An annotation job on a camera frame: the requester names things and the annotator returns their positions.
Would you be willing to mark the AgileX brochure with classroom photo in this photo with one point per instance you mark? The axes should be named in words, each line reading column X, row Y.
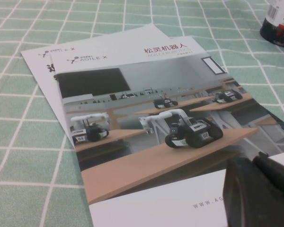
column 156, row 142

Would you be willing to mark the black mesh pen holder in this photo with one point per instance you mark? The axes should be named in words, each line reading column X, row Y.
column 274, row 35

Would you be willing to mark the white AgileX brochure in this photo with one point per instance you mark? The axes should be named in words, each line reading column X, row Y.
column 42, row 71

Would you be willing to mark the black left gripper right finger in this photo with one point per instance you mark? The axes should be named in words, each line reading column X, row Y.
column 279, row 175

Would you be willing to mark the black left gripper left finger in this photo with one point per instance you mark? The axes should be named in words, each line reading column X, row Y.
column 246, row 196

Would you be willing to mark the green checked tablecloth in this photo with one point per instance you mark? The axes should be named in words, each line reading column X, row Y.
column 26, row 165

